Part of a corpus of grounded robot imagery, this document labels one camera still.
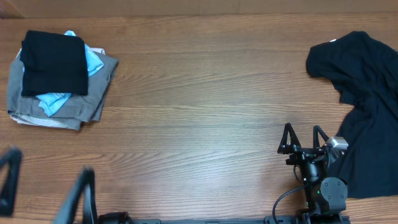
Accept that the plain black t-shirt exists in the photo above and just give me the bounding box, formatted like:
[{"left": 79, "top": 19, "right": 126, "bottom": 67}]
[{"left": 306, "top": 31, "right": 397, "bottom": 198}]

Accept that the black polo shirt with logo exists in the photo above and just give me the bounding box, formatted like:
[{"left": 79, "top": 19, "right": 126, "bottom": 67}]
[{"left": 20, "top": 30, "right": 88, "bottom": 96}]

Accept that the white folded cloth underneath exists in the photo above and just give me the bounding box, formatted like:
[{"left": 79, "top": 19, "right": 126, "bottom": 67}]
[{"left": 9, "top": 47, "right": 106, "bottom": 129}]

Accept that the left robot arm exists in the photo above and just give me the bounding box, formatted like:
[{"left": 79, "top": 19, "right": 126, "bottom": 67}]
[{"left": 1, "top": 147, "right": 132, "bottom": 224}]

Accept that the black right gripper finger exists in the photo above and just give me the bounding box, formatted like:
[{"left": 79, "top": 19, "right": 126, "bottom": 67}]
[
  {"left": 277, "top": 123, "right": 301, "bottom": 153},
  {"left": 313, "top": 125, "right": 329, "bottom": 148}
]

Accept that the brown cardboard barrier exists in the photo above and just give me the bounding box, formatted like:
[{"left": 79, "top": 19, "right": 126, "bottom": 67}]
[{"left": 1, "top": 0, "right": 397, "bottom": 19}]

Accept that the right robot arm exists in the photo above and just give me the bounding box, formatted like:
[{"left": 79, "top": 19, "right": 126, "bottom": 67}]
[{"left": 270, "top": 123, "right": 351, "bottom": 224}]

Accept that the folded light blue garment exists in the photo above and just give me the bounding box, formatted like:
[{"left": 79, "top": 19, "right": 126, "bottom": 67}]
[{"left": 36, "top": 44, "right": 104, "bottom": 116}]

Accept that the folded grey garment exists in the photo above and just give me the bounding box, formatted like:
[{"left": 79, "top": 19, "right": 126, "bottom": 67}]
[{"left": 6, "top": 51, "right": 119, "bottom": 131}]

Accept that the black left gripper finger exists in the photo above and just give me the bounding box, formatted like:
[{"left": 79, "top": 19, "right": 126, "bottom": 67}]
[
  {"left": 53, "top": 168, "right": 98, "bottom": 224},
  {"left": 1, "top": 147, "right": 22, "bottom": 217}
]

